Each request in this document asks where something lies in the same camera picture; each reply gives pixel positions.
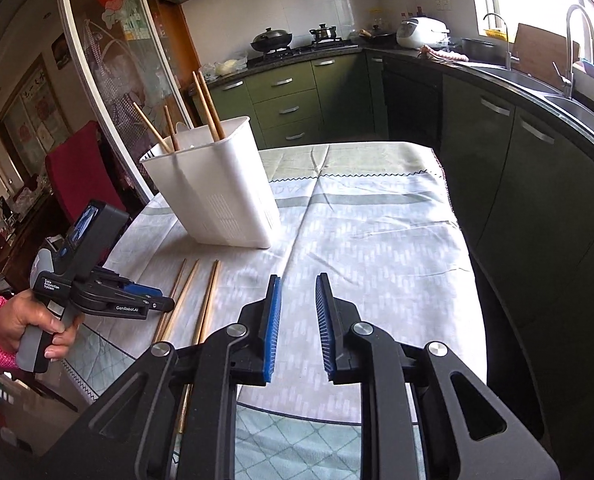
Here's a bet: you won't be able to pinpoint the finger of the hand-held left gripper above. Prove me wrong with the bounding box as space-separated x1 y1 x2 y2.
122 282 164 299
144 295 176 314

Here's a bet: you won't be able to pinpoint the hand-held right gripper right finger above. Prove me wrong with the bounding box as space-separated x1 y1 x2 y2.
315 273 561 480

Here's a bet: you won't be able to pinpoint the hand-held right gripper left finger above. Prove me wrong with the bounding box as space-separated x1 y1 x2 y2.
42 275 283 480

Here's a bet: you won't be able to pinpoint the brown wooden chopstick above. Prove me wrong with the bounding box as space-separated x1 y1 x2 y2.
176 259 222 434
161 259 200 344
153 258 188 344
163 105 181 152
198 70 227 141
132 102 174 154
192 72 221 143

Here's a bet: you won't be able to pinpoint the white plastic utensil holder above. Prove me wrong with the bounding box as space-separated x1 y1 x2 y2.
139 116 281 250

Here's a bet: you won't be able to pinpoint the person's left hand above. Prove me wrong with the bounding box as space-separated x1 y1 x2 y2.
0 290 84 362

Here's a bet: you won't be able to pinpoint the red chair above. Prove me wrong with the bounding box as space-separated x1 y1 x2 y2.
44 120 129 217

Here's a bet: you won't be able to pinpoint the grey green patterned tablecloth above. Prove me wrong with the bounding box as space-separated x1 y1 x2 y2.
67 142 488 480

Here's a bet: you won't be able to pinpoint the glass sliding door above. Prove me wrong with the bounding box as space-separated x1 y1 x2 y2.
52 0 199 197

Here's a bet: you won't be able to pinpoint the plastic bags with dough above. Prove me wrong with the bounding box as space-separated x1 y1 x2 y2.
199 54 248 79

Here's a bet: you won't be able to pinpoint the green lower drawer cabinets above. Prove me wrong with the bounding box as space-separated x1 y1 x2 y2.
208 50 386 152

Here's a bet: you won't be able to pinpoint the green under-sink cabinets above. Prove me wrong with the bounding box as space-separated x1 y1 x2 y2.
441 72 594 461

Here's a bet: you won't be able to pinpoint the black gas stove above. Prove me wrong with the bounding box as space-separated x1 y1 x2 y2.
246 42 361 64

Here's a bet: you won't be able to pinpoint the black wok with lid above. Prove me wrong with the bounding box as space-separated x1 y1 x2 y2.
250 27 294 54

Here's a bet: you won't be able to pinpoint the black frying pan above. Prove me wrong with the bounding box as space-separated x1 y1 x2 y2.
359 29 398 46

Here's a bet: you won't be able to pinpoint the pink kitchen cloth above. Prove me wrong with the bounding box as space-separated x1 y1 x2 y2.
419 44 470 64

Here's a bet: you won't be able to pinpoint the white rice cooker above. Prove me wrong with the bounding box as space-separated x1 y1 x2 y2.
395 17 450 51

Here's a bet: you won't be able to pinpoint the dark grey cooking pot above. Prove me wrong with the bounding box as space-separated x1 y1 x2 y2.
460 37 498 59

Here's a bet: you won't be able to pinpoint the steel double sink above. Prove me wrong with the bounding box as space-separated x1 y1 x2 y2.
471 62 594 132

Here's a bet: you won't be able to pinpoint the small steel faucet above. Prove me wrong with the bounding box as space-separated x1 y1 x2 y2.
482 12 520 71

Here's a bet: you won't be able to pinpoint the brown cutting board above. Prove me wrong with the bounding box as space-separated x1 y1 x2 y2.
512 23 580 89

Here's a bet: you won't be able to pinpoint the tall steel faucet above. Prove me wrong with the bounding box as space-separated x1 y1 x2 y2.
551 3 594 99

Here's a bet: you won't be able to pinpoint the framed wall posters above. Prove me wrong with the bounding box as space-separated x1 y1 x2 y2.
0 54 74 172

